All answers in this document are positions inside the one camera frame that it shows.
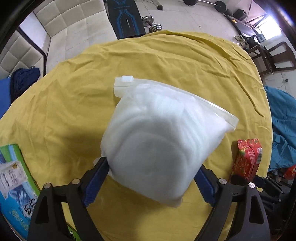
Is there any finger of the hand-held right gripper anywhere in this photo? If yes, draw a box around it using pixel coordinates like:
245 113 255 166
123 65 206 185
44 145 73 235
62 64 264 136
231 174 286 197

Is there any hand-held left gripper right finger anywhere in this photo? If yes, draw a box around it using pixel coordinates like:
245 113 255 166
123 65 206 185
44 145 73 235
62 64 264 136
195 165 271 241

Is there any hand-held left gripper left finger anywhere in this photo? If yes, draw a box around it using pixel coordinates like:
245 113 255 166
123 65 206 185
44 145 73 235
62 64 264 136
28 156 109 241

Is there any red snack packet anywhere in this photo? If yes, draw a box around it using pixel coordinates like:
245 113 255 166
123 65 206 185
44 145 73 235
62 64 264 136
230 138 263 183

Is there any white cotton-filled plastic bag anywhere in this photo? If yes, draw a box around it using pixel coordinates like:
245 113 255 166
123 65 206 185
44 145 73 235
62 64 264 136
101 75 239 208

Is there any printed cardboard box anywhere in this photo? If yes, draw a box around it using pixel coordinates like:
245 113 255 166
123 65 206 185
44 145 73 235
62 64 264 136
0 144 78 241

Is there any red bag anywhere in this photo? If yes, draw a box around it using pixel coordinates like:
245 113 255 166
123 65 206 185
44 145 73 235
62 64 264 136
283 164 296 180

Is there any blue duvet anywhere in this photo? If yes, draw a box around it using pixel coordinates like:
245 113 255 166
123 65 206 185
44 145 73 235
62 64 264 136
264 85 296 171

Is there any yellow tablecloth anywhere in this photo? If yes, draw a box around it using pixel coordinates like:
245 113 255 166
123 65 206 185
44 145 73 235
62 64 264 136
0 30 273 241

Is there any dark blue cloth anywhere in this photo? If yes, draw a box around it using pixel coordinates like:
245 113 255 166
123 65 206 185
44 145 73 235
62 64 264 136
9 66 41 102

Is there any blue foam mat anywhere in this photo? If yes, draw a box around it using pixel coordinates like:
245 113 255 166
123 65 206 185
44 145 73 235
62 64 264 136
0 77 12 118

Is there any dark wooden chair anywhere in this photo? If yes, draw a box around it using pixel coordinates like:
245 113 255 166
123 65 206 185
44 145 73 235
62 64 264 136
248 41 296 76

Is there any large white quilted chair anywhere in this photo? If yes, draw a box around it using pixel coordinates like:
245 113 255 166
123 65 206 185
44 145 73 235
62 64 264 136
33 0 117 78

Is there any black treadmill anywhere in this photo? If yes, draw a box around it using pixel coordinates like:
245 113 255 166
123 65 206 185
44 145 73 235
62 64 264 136
228 17 257 35

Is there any black blue exercise mat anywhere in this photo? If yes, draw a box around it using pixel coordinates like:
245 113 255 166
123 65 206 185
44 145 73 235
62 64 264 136
104 0 145 39

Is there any chrome dumbbell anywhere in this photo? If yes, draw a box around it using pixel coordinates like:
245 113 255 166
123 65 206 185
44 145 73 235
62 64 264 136
142 16 163 33

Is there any black speaker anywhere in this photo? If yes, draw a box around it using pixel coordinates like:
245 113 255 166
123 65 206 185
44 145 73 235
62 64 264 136
233 9 248 20

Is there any short black barbell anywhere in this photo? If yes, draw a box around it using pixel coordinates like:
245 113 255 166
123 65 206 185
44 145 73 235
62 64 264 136
183 0 226 12

